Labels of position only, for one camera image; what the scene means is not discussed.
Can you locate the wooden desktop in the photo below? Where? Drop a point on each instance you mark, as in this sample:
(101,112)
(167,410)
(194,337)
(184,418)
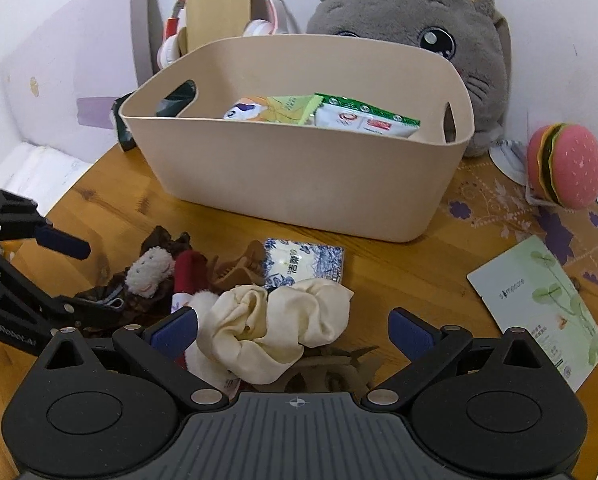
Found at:
(129,195)

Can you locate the green white wipes packet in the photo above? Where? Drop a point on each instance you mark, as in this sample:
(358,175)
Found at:
(359,120)

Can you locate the wooden headphone stand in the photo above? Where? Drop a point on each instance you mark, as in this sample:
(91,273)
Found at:
(214,10)

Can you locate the brown hair claw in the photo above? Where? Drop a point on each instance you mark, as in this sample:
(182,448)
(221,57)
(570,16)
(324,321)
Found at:
(239,270)

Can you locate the red white plush ornament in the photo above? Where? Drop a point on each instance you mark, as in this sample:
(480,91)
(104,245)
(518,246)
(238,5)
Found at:
(191,270)

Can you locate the cream scrunchie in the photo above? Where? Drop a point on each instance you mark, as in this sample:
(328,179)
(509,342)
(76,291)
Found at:
(259,330)

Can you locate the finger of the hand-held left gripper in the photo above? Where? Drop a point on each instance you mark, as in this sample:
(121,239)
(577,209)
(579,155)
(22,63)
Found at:
(84,307)
(63,241)

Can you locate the pink burger plush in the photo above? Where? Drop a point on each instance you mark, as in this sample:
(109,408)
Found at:
(574,165)

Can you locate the white face mask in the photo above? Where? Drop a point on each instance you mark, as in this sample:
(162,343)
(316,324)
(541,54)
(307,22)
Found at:
(509,160)

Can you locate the red white headphones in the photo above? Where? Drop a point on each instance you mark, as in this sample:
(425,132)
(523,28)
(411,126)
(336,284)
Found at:
(259,27)

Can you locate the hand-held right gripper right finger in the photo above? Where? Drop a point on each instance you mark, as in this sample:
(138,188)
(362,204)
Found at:
(410,334)

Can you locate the white green sachet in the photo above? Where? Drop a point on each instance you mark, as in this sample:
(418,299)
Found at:
(529,290)

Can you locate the yellow green packet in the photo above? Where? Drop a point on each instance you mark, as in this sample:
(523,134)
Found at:
(291,109)

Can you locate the beige plastic storage basket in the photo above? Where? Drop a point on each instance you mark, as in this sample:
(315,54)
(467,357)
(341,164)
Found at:
(279,175)

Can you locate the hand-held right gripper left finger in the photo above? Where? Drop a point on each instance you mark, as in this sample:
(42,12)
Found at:
(175,334)

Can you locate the blue white tissue packet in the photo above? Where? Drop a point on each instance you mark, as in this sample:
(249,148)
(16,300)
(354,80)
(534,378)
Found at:
(304,260)

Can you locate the dark green packet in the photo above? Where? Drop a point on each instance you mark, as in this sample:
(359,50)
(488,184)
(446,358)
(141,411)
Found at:
(124,135)

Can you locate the brown scrunchie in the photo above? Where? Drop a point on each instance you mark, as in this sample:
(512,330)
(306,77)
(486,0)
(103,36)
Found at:
(164,240)

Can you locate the dark grey hair claw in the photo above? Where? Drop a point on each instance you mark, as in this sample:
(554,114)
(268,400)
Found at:
(329,365)

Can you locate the white packet purple print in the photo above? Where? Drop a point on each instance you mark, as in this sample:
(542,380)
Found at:
(244,110)

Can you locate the grey cat plush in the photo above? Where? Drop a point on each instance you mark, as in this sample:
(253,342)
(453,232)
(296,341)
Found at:
(394,5)

